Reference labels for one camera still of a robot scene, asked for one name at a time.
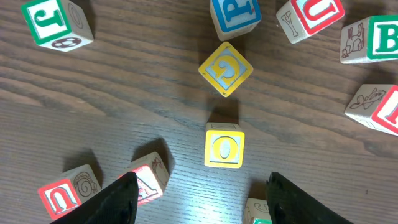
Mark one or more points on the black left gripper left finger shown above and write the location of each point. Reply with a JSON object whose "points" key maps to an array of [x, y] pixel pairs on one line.
{"points": [[115, 204]]}

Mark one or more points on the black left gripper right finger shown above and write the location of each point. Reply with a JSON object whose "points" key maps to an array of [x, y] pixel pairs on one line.
{"points": [[289, 204]]}

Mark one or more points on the green R block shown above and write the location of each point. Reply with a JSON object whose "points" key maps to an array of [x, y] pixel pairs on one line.
{"points": [[256, 212]]}

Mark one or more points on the yellow O block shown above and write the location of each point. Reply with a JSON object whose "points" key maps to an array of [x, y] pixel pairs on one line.
{"points": [[224, 145]]}

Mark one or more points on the red A block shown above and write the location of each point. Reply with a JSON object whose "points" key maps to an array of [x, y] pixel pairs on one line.
{"points": [[152, 177]]}

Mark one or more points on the red U block lower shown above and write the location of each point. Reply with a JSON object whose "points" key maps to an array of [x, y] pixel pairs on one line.
{"points": [[71, 189]]}

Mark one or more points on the red u block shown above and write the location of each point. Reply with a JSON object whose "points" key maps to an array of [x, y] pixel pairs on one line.
{"points": [[300, 19], [71, 189]]}

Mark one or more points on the red I block lower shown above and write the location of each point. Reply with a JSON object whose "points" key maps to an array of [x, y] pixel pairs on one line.
{"points": [[375, 106]]}

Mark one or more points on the yellow G block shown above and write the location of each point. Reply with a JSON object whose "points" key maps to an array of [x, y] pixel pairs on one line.
{"points": [[225, 69]]}

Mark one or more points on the green B block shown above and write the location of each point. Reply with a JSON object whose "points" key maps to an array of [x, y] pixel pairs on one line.
{"points": [[373, 39]]}

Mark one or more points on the red U block upper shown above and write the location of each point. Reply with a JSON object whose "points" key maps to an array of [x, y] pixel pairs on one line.
{"points": [[300, 19]]}

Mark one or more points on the green J block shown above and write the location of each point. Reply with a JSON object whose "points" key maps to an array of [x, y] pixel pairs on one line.
{"points": [[57, 24]]}

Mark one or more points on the blue P block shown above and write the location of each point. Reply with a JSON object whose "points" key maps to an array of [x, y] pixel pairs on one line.
{"points": [[233, 18]]}

